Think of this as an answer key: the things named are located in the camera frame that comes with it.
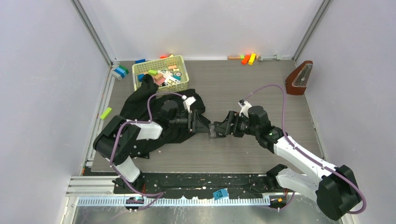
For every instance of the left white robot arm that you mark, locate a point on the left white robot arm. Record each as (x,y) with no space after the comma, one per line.
(122,138)

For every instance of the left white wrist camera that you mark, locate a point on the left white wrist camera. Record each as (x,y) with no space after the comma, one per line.
(187,102)

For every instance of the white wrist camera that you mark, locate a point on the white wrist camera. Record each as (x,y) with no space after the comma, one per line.
(245,106)
(187,102)

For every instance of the toy blocks in basket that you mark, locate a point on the toy blocks in basket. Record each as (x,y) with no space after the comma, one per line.
(163,77)

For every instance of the stacked blue green bricks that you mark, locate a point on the stacked blue green bricks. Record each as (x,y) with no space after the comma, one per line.
(120,72)

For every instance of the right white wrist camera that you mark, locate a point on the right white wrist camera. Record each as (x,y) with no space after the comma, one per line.
(245,106)

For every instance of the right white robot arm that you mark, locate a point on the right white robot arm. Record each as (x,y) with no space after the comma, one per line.
(333,188)

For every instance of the orange block at wall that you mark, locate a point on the orange block at wall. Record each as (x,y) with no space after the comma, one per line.
(246,59)

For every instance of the yellow block at wall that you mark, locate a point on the yellow block at wall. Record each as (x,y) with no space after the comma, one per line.
(252,59)

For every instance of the blue toy brick front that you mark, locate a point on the blue toy brick front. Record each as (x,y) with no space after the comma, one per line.
(220,194)

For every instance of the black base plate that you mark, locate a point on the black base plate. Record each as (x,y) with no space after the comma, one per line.
(203,185)

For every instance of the tan wooden block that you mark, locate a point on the tan wooden block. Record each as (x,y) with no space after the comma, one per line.
(234,57)

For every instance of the black button shirt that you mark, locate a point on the black button shirt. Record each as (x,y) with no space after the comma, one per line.
(142,109)

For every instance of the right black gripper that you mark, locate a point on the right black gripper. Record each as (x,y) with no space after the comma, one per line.
(232,117)

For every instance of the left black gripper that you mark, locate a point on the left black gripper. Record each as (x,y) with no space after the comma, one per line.
(198,126)

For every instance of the brown wooden metronome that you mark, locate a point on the brown wooden metronome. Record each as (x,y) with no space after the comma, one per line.
(296,82)

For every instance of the black square box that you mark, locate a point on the black square box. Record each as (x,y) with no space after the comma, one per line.
(213,133)

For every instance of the pale green plastic basket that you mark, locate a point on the pale green plastic basket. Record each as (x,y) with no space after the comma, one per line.
(137,68)

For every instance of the lime green block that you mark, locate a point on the lime green block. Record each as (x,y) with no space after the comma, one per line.
(105,113)

